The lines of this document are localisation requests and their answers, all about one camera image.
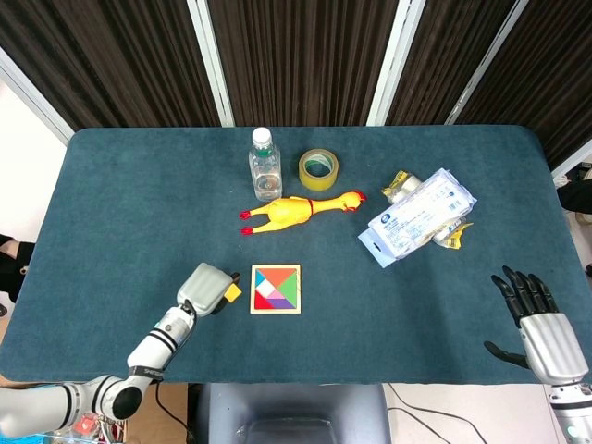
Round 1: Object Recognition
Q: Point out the white blue wipes package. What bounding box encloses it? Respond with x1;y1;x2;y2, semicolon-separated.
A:
357;167;478;269

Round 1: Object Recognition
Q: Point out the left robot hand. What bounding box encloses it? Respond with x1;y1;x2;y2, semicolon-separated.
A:
177;263;241;318

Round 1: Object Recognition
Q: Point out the yellow rubber chicken toy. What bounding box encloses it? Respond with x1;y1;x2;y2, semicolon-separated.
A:
239;190;367;238

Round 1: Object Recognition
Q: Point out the blue table cloth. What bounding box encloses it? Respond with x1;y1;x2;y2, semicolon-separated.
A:
0;125;592;385

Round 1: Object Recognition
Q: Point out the cardboard box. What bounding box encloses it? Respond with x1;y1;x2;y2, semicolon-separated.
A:
123;382;190;444

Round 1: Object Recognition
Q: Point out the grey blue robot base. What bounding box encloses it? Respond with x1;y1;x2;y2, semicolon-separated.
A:
192;382;389;444

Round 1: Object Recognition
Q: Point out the wooden tangram puzzle tray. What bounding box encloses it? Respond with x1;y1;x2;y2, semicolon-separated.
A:
250;264;302;316

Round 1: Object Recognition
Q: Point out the clear plastic water bottle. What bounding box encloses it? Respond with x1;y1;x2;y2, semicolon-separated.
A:
248;127;284;203

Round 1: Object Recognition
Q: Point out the yellow packing tape roll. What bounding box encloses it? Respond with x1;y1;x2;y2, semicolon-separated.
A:
298;148;339;191

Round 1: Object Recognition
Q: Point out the clear plastic bin with clutter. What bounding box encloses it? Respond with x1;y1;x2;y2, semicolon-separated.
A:
43;413;129;444

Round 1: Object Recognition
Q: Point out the black cable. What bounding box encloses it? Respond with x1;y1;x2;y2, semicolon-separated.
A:
390;383;489;444

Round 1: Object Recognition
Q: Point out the yellow clear snack packet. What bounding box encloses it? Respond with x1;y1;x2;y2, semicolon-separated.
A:
432;222;475;250
381;170;422;204

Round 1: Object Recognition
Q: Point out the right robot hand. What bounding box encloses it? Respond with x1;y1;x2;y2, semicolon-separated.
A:
483;265;588;385

